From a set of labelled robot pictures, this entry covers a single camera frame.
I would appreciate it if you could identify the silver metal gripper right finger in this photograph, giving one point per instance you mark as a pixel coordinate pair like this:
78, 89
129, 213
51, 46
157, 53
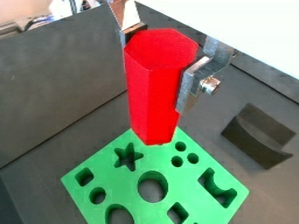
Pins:
199, 76

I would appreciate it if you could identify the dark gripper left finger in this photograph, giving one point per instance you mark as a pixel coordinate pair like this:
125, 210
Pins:
127, 33

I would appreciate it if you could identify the red hexagonal prism block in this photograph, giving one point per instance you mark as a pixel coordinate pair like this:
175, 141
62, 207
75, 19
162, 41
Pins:
157, 55

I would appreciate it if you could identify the dark grey curved block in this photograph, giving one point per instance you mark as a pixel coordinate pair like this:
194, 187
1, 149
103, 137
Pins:
259, 135

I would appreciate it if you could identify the green shape sorter board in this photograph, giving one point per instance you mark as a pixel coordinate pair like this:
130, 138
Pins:
161, 184

